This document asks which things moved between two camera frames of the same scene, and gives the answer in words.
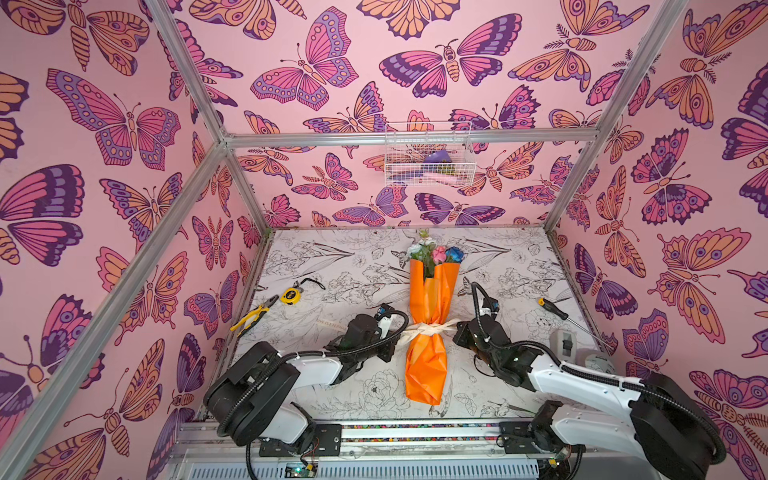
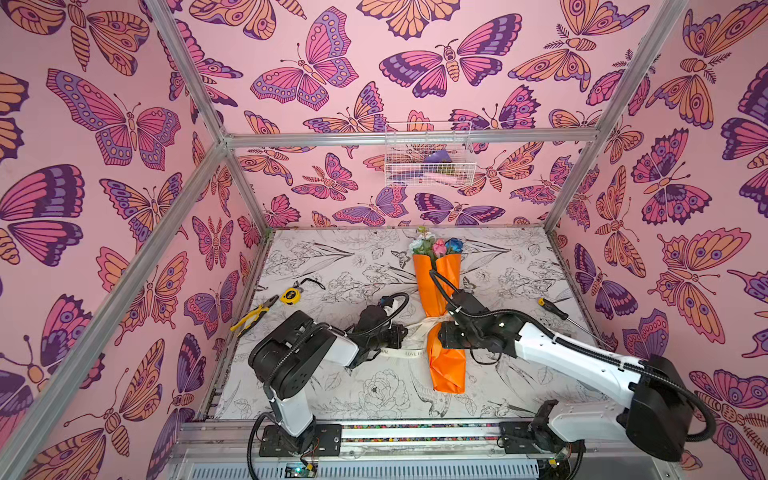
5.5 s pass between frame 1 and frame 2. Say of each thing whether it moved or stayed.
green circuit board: stayed
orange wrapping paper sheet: moved
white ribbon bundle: moved
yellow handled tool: stayed
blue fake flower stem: moved
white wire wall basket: stayed
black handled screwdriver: stayed
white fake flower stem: moved
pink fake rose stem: moved
